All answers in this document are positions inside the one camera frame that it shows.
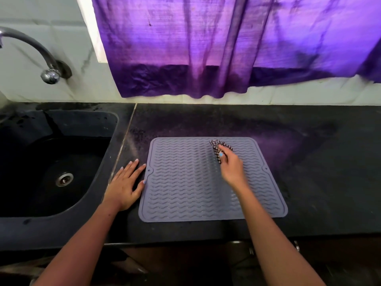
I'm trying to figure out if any chrome faucet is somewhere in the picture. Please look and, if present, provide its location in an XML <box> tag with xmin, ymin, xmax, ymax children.
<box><xmin>0</xmin><ymin>26</ymin><xmax>72</xmax><ymax>85</ymax></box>

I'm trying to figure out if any person's left hand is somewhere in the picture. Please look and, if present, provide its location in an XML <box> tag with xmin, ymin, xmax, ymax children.
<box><xmin>102</xmin><ymin>159</ymin><xmax>147</xmax><ymax>212</ymax></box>

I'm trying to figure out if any grey silicone drying mat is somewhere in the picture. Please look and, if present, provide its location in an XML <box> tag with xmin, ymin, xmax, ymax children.
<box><xmin>138</xmin><ymin>137</ymin><xmax>289</xmax><ymax>223</ymax></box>

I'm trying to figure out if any purple curtain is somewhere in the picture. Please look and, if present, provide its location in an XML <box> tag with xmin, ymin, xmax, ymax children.
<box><xmin>90</xmin><ymin>0</ymin><xmax>381</xmax><ymax>99</ymax></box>

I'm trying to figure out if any black kitchen sink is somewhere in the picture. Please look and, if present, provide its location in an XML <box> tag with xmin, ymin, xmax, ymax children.
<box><xmin>0</xmin><ymin>109</ymin><xmax>119</xmax><ymax>218</ymax></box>

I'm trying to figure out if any metal sink drain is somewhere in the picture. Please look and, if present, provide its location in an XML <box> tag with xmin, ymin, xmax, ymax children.
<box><xmin>55</xmin><ymin>172</ymin><xmax>74</xmax><ymax>187</ymax></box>

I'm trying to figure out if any person's right forearm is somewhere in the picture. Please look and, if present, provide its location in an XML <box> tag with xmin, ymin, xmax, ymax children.
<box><xmin>238</xmin><ymin>185</ymin><xmax>326</xmax><ymax>286</ymax></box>

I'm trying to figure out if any person's right hand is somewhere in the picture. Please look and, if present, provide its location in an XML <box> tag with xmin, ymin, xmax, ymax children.
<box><xmin>218</xmin><ymin>145</ymin><xmax>250</xmax><ymax>194</ymax></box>

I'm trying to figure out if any person's left forearm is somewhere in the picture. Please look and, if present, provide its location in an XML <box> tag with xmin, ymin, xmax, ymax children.
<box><xmin>32</xmin><ymin>201</ymin><xmax>121</xmax><ymax>286</ymax></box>

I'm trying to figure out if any checkered hair scrunchie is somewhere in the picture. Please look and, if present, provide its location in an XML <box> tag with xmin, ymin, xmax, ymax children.
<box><xmin>209</xmin><ymin>139</ymin><xmax>233</xmax><ymax>165</ymax></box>

